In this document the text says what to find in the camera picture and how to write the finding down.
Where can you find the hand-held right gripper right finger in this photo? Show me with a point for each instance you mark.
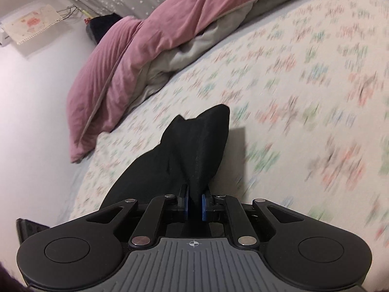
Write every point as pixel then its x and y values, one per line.
pixel 205 209

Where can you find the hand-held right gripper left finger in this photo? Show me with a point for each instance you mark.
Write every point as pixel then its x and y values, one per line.
pixel 185 207

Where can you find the black pants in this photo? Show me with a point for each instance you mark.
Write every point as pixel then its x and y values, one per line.
pixel 188 149

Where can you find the floral bed sheet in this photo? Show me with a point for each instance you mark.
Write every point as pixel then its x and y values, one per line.
pixel 304 97

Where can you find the black bag by bed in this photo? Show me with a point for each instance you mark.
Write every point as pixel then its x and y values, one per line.
pixel 105 26

